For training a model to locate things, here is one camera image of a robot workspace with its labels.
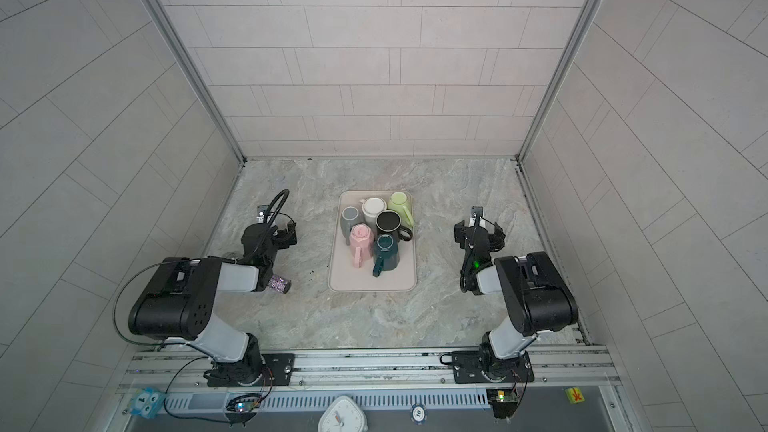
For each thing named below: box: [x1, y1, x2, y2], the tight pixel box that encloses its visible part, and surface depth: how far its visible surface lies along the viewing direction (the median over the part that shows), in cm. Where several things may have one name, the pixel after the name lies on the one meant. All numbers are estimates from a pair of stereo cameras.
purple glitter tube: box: [269, 275, 292, 294], surface depth 83 cm
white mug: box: [360, 197, 387, 229], surface depth 96 cm
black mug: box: [375, 210, 413, 243], surface depth 89 cm
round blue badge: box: [410, 403, 428, 426], surface depth 67 cm
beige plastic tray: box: [328, 190, 417, 293], surface depth 88 cm
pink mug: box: [349, 223, 375, 268], surface depth 86 cm
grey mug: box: [340, 206, 363, 245], surface depth 91 cm
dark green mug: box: [373, 234, 400, 277], surface depth 84 cm
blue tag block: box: [129, 387, 165, 419], surface depth 67 cm
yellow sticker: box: [565, 387, 585, 404], surface depth 68 cm
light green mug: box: [387, 191, 415, 229], surface depth 95 cm
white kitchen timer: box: [317, 395, 369, 432], surface depth 64 cm
